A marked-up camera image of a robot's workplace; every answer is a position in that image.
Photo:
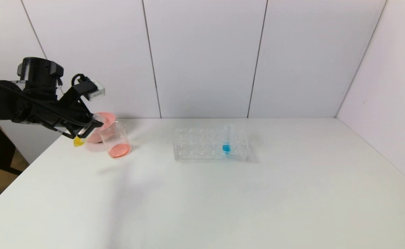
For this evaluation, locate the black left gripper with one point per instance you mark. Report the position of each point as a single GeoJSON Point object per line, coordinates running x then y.
{"type": "Point", "coordinates": [83, 129]}

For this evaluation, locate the test tube with yellow pigment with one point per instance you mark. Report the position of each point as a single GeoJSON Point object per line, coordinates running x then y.
{"type": "Point", "coordinates": [79, 141]}

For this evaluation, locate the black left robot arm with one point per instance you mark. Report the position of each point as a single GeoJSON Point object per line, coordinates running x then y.
{"type": "Point", "coordinates": [15, 103]}

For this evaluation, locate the clear glass beaker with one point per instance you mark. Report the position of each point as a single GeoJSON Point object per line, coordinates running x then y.
{"type": "Point", "coordinates": [120, 150]}

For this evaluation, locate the clear plastic test tube rack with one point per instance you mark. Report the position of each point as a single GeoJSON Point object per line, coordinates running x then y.
{"type": "Point", "coordinates": [195, 148]}

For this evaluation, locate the test tube with blue pigment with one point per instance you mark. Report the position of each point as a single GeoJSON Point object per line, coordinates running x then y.
{"type": "Point", "coordinates": [226, 148]}

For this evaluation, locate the pink bowl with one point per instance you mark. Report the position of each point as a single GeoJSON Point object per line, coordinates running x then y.
{"type": "Point", "coordinates": [107, 119]}

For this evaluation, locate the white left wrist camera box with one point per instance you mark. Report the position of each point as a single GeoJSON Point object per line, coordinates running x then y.
{"type": "Point", "coordinates": [97, 90]}

